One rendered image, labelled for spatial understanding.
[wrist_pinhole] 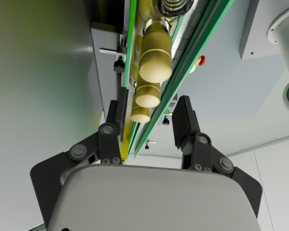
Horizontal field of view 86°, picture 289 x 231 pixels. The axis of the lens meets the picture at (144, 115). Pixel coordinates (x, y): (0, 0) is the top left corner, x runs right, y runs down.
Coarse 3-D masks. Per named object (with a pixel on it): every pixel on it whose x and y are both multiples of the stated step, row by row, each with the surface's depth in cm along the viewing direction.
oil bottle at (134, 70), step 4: (132, 52) 29; (132, 56) 29; (132, 60) 28; (132, 64) 28; (132, 68) 28; (136, 68) 27; (132, 72) 28; (136, 72) 27; (132, 76) 28; (136, 76) 27; (132, 80) 28; (136, 80) 28; (132, 84) 29
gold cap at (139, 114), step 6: (132, 96) 28; (132, 102) 27; (132, 108) 26; (138, 108) 25; (144, 108) 25; (150, 108) 26; (132, 114) 25; (138, 114) 25; (144, 114) 25; (132, 120) 27; (138, 120) 26; (144, 120) 26
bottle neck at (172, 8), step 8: (160, 0) 12; (168, 0) 13; (176, 0) 13; (184, 0) 12; (192, 0) 11; (160, 8) 12; (168, 8) 12; (176, 8) 13; (184, 8) 12; (168, 16) 13; (176, 16) 12
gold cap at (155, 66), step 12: (144, 36) 16; (156, 36) 16; (168, 36) 16; (144, 48) 16; (156, 48) 15; (168, 48) 16; (144, 60) 15; (156, 60) 14; (168, 60) 15; (144, 72) 16; (156, 72) 16; (168, 72) 16
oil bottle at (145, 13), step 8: (144, 0) 17; (152, 0) 17; (136, 8) 19; (144, 8) 17; (152, 8) 17; (136, 16) 19; (144, 16) 18; (152, 16) 18; (160, 16) 17; (136, 24) 20; (144, 24) 18; (168, 24) 18; (176, 24) 19; (136, 32) 20; (144, 32) 19
